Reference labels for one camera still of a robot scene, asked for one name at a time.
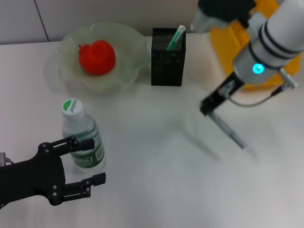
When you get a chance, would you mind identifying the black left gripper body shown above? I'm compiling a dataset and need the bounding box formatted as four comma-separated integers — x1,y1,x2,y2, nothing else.
0,142,67,206

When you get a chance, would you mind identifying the clear green-label water bottle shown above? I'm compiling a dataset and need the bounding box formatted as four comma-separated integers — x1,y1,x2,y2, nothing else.
61,98,106,170

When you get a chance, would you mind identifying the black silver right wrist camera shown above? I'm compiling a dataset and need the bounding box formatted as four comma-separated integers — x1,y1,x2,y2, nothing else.
190,0,257,34

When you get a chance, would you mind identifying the black mesh pen holder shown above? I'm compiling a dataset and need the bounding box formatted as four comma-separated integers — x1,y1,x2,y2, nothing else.
151,27,187,86

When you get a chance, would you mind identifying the grey marker pen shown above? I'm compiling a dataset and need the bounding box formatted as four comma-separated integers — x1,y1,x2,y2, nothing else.
210,111,247,150

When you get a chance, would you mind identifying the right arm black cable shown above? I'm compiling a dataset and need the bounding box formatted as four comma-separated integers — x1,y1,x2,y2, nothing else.
228,68,299,108

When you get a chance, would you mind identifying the mint green pen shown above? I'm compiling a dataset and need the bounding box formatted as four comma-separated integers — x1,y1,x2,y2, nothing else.
165,24,187,51

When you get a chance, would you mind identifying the yellow plastic bin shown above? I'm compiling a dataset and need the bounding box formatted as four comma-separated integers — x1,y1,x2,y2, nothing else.
210,0,303,93

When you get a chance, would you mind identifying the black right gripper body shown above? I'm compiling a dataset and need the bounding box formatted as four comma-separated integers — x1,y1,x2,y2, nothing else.
208,72,247,105

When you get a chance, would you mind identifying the green glass fruit plate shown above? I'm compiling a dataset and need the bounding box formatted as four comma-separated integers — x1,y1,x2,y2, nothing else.
55,21,152,95

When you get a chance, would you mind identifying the red tomato toy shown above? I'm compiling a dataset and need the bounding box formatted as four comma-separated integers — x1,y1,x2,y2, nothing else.
78,39,116,76

